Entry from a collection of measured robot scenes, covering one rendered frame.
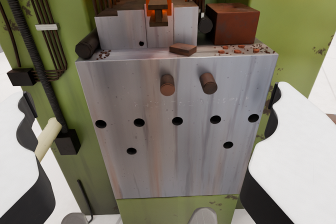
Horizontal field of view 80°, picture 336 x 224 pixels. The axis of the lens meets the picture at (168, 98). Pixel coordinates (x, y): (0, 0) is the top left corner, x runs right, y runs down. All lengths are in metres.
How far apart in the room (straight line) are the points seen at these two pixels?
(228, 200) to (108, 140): 0.42
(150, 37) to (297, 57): 0.45
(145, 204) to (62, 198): 0.74
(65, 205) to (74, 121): 0.67
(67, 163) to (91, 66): 0.60
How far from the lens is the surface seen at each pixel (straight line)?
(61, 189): 1.42
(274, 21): 0.64
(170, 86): 0.36
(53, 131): 0.74
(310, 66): 0.75
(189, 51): 0.39
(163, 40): 0.43
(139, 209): 0.74
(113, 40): 0.44
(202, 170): 0.59
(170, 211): 0.75
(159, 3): 0.32
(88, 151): 0.86
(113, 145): 0.52
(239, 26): 0.45
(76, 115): 0.75
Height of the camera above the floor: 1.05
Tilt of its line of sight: 33 degrees down
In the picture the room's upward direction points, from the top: 2 degrees counter-clockwise
